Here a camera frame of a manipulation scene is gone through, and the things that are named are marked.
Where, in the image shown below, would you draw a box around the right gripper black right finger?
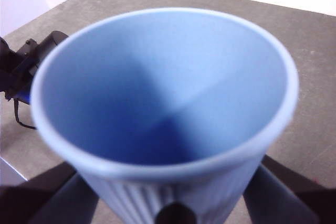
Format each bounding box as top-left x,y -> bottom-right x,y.
243,154 -> 336,224

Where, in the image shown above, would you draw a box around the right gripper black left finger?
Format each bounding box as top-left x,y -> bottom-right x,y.
0,162 -> 100,224

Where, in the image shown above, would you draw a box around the blue ribbed plastic cup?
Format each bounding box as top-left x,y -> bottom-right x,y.
30,7 -> 299,224

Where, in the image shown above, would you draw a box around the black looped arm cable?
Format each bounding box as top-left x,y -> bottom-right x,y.
14,98 -> 37,130

